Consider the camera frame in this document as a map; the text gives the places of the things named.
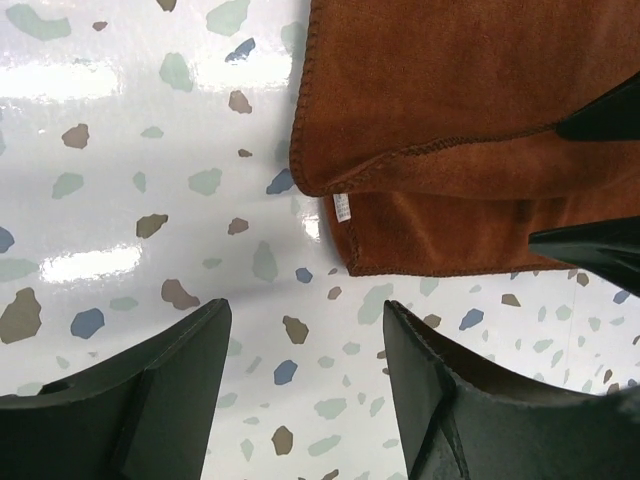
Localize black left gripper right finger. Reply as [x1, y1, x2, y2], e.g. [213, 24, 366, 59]
[383, 301, 639, 480]

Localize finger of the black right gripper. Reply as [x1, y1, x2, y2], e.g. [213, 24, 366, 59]
[528, 216, 639, 295]
[555, 73, 640, 142]

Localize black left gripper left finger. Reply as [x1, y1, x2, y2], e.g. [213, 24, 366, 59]
[1, 299, 232, 480]

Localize brown microfibre towel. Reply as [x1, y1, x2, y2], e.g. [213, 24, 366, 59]
[289, 1, 639, 277]

